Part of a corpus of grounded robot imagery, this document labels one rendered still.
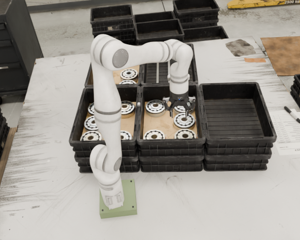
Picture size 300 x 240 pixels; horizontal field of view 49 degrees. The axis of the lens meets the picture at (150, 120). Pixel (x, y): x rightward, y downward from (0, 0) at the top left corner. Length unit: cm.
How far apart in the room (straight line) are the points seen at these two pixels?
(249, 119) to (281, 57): 212
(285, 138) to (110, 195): 95
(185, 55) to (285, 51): 274
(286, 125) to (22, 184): 138
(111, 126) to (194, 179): 61
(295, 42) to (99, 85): 322
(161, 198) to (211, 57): 117
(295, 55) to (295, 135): 205
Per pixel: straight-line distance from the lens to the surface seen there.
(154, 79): 191
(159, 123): 163
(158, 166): 156
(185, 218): 146
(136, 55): 102
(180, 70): 123
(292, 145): 179
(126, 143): 143
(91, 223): 149
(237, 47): 245
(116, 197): 139
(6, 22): 287
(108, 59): 96
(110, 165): 119
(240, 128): 163
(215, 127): 162
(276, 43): 398
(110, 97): 106
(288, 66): 362
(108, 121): 108
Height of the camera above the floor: 196
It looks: 43 degrees down
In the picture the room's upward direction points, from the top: 5 degrees counter-clockwise
